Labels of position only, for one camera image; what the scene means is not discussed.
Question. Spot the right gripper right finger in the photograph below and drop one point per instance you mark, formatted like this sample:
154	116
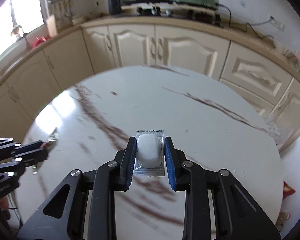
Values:
237	214

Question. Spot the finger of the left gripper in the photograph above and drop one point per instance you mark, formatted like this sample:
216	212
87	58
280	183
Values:
31	158
29	147

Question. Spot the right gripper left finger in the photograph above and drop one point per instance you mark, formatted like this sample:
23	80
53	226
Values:
62	214

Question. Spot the silver yellow wrapper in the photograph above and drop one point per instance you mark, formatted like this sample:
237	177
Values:
49	144

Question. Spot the white packaged block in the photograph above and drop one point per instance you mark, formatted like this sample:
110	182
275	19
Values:
149	161

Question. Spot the kitchen window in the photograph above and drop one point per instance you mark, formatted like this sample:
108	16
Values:
25	15

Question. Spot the person's left hand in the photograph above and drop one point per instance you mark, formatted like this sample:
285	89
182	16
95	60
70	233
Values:
5	208

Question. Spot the lower cream cabinets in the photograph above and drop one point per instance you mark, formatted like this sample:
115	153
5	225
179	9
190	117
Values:
265	76

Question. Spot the red paper bag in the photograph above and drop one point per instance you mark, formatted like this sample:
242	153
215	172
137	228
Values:
287	190

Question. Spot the round white marble table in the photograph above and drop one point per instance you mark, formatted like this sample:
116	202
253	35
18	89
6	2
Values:
214	127

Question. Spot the steel faucet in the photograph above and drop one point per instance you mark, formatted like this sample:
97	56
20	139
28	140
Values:
20	35

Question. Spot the wooden cutting board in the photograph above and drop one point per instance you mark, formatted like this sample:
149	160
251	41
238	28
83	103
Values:
51	26

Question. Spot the hanging utensil rack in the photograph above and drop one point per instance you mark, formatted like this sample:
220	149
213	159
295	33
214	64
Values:
62	10

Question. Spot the black electric kettle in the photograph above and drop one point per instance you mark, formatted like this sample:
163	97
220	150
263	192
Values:
114	7

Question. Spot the black gas stove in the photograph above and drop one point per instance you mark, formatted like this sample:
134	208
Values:
174	10

